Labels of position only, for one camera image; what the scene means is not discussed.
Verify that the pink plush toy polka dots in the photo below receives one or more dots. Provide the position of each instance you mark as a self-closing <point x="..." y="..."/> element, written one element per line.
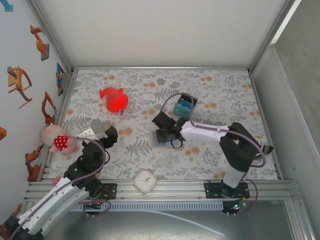
<point x="56" y="142"/>

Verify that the aluminium frame rail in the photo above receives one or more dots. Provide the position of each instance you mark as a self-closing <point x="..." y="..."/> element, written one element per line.
<point x="175" y="190"/>
<point x="67" y="100"/>
<point x="160" y="68"/>

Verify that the blue orange wall sticker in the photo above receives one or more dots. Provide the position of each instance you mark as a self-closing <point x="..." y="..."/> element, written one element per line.
<point x="59" y="75"/>

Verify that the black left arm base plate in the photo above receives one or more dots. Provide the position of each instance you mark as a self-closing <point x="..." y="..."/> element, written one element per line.
<point x="110" y="191"/>

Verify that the orange gripper wall sticker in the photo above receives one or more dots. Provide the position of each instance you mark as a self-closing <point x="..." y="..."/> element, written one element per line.
<point x="13" y="80"/>

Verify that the red plush toy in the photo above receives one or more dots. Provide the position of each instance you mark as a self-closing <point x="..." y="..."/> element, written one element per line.
<point x="116" y="101"/>

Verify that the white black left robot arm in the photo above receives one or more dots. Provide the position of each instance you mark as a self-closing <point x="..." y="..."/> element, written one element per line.
<point x="50" y="207"/>

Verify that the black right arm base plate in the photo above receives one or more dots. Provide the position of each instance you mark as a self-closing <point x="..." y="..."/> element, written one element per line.
<point x="212" y="191"/>

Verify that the black white striped cloth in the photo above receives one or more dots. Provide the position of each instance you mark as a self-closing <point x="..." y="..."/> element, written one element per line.
<point x="268" y="149"/>

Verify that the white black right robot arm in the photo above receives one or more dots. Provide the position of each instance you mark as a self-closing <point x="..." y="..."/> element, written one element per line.
<point x="202" y="137"/>

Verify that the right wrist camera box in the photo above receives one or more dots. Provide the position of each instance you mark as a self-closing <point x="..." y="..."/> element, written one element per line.
<point x="163" y="120"/>

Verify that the white square clock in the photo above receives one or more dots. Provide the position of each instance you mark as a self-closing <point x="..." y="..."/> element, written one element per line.
<point x="145" y="181"/>

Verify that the dark blue card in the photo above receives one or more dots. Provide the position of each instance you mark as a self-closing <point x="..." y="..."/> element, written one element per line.
<point x="183" y="102"/>

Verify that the floral print tablecloth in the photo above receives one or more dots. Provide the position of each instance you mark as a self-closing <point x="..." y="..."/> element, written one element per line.
<point x="150" y="82"/>

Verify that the aluminium frame post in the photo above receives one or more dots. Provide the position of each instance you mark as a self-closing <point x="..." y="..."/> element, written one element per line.
<point x="51" y="32"/>
<point x="272" y="35"/>

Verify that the small black circuit board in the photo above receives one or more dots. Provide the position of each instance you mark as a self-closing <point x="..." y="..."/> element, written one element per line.
<point x="236" y="207"/>
<point x="93" y="205"/>

